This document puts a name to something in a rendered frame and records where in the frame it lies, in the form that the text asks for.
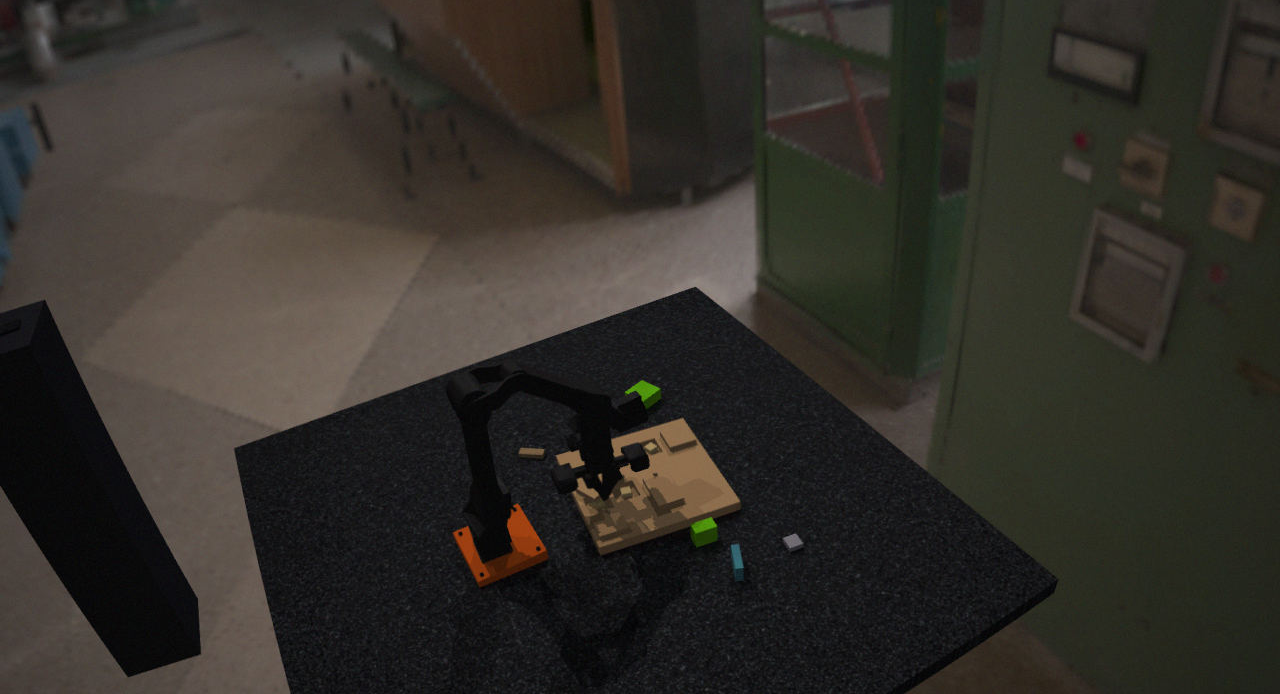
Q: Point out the teal rectangular block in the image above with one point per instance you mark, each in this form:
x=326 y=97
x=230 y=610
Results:
x=736 y=558

